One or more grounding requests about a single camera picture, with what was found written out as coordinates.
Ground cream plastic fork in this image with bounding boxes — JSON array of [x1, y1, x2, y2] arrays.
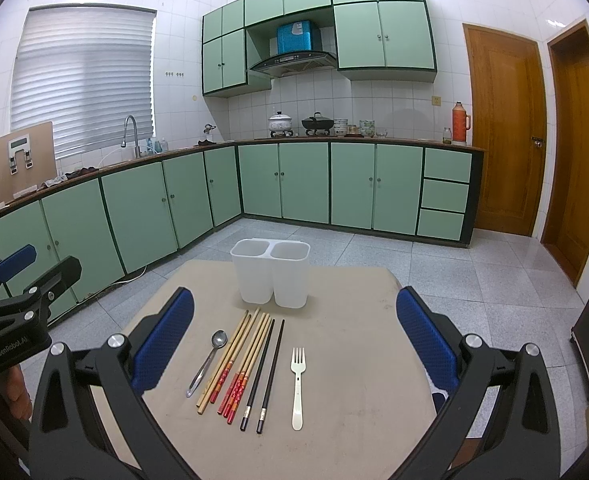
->
[[290, 348, 307, 431]]

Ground green lower kitchen cabinets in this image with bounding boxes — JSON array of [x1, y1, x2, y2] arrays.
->
[[0, 140, 485, 316]]

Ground chrome kitchen faucet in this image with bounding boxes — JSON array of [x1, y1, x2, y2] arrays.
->
[[121, 115, 140, 159]]

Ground person's left hand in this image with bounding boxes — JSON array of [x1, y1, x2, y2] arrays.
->
[[0, 364, 33, 420]]

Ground plain bamboo chopstick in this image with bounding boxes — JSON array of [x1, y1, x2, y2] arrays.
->
[[196, 310, 251, 413], [197, 308, 261, 415]]

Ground metal spoon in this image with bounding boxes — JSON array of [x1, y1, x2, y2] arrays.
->
[[186, 330, 228, 398]]

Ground red patterned bamboo chopstick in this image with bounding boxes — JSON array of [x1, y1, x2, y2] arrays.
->
[[208, 312, 266, 404]]

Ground cardboard box with picture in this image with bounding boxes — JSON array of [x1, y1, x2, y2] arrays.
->
[[0, 122, 57, 204]]

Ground black chopstick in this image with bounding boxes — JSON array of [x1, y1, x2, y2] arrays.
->
[[256, 318, 286, 434], [239, 320, 275, 431]]

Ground white double utensil holder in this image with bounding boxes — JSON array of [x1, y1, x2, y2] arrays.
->
[[230, 238, 311, 309]]

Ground metal kettle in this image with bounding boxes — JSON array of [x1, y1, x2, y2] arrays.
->
[[203, 124, 216, 142]]

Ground white window blinds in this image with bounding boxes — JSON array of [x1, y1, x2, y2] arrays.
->
[[10, 4, 156, 158]]

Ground wooden door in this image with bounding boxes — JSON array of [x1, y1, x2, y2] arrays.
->
[[542, 21, 589, 285], [464, 24, 546, 236]]

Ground small glass jar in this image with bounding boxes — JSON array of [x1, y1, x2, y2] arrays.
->
[[442, 127, 452, 144]]

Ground orange thermos flask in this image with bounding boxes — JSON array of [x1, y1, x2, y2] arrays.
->
[[452, 101, 470, 145]]

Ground glass jars on counter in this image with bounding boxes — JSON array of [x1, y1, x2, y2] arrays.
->
[[333, 118, 388, 138]]

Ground white cooking pot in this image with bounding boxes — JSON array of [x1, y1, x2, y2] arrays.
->
[[268, 112, 293, 138]]

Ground black wok with lid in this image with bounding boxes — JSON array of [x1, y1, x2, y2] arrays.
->
[[301, 112, 334, 136]]

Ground black range hood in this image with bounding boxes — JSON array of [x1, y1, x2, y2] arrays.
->
[[250, 50, 338, 78]]

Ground blue box on hood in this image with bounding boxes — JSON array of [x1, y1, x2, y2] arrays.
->
[[277, 20, 323, 54]]

